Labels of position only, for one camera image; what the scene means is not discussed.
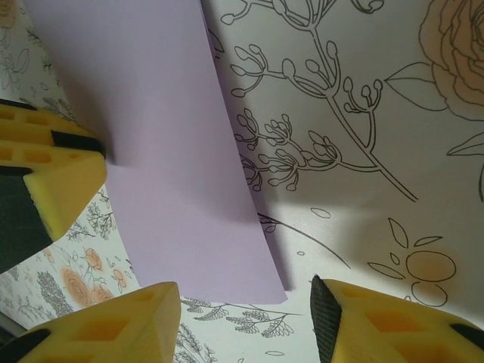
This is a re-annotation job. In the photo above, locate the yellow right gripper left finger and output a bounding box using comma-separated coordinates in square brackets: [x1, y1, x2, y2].
[0, 281, 182, 363]

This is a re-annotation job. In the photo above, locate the lilac cloth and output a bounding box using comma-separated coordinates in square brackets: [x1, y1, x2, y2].
[22, 0, 291, 306]

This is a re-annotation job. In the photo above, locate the floral patterned table cover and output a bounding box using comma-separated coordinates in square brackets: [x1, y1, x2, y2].
[0, 0, 484, 363]

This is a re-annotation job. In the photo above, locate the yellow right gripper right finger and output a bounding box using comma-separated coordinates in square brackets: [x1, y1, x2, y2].
[309, 275, 484, 363]

